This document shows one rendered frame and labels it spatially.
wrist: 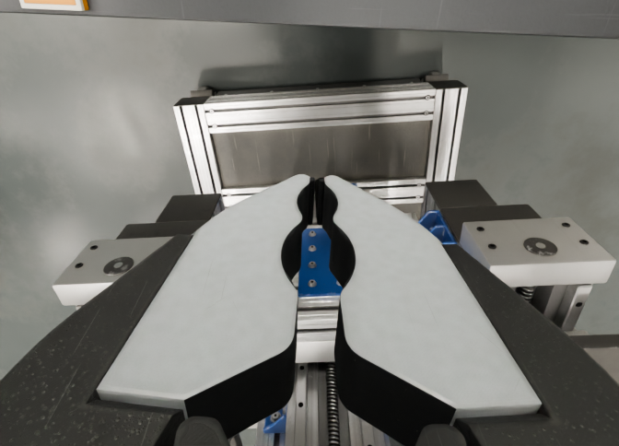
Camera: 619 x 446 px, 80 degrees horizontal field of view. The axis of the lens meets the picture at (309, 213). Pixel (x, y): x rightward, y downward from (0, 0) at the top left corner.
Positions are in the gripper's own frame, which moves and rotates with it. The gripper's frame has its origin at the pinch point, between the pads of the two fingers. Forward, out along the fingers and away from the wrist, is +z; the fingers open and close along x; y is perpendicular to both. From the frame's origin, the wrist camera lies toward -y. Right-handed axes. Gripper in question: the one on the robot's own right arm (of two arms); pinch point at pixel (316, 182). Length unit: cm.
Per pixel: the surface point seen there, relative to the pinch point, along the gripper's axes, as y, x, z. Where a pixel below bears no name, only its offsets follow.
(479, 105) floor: 28, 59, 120
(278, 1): -4.1, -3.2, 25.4
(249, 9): -3.4, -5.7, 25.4
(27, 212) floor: 80, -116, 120
